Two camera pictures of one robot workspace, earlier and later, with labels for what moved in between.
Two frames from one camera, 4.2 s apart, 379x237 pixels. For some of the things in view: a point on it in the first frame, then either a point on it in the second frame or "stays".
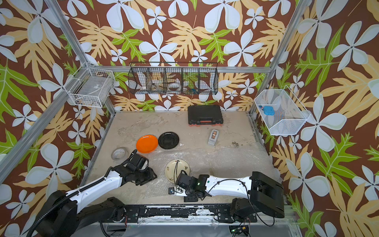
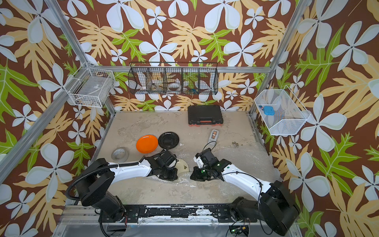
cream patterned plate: (173, 168) stays
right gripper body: (189, 196) → (202, 173)
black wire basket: (173, 78) stays
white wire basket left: (92, 88) stays
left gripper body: (144, 176) → (169, 173)
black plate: (169, 140) stays
